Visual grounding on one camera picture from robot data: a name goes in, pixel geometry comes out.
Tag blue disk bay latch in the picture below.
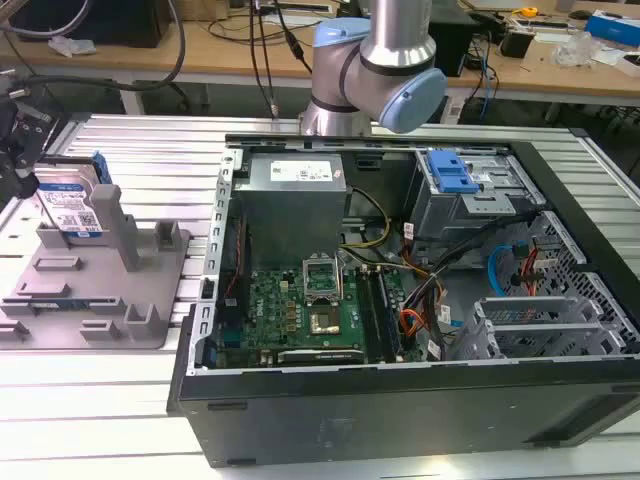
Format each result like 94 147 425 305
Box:
425 149 480 196

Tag hard disk in blue carrier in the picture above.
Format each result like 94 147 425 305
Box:
32 150 112 240

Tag grey power supply unit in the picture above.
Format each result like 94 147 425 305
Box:
234 152 348 271

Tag green motherboard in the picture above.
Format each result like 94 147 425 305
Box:
215 264 416 369

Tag CPU socket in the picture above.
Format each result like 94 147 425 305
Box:
307 308 342 336

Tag black RAM slot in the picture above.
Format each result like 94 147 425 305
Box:
355 269 385 365

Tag RAM stick in slot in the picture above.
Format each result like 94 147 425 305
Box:
375 269 404 362

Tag black graphics card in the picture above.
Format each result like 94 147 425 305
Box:
275 348 366 366

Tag metal drive cage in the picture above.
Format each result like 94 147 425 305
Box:
407 148 546 246

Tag black open PC case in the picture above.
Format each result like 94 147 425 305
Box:
166 132 640 469

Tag wooden desk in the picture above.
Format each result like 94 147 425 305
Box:
0 9 640 101

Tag grey parts rack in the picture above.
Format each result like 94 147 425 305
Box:
0 183 192 351

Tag RAM stick in rack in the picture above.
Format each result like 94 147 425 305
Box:
0 297 101 311

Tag black small box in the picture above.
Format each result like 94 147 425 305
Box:
499 26 533 57

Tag crumpled clear plastic bag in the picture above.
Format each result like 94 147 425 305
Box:
47 33 97 57

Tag black metal fixture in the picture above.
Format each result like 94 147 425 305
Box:
0 64 53 201

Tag black desktop computer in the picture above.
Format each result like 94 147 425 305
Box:
9 0 171 49

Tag clear plastic wrap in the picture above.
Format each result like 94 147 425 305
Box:
551 32 607 68

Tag blue cardboard box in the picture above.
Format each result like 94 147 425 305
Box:
583 9 640 48

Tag open socket cover frame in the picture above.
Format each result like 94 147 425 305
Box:
298 256 344 307

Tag yellow black power wire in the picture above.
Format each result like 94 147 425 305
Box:
339 185 392 251

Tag orange wire bundle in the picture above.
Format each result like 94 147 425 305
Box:
399 309 426 346

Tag black wire bundle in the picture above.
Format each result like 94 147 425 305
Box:
399 214 546 321

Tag blue SATA wire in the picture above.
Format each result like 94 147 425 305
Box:
487 243 516 312

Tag black hanging cable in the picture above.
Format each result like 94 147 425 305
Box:
252 0 279 119

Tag red SATA wire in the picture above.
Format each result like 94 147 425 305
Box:
519 249 542 311

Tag silver expansion bracket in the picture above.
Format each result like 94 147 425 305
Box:
474 295 601 321
487 323 609 351

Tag blue hanging cable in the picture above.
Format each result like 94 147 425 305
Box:
477 39 501 121

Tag grey thick cable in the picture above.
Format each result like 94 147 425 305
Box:
19 0 187 93

